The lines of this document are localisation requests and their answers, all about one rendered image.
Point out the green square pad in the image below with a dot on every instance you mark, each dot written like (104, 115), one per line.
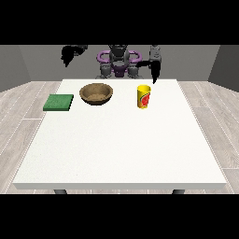
(58, 102)

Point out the yellow cup with melon print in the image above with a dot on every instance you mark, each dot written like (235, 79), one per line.
(143, 96)

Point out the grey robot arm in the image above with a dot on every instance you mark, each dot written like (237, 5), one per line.
(155, 53)
(82, 47)

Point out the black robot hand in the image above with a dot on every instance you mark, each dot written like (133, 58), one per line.
(67, 54)
(153, 68)

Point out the grey robot trunk purple rings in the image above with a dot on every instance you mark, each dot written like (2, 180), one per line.
(118, 65)

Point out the brown wooden bowl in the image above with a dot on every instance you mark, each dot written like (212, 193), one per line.
(96, 93)

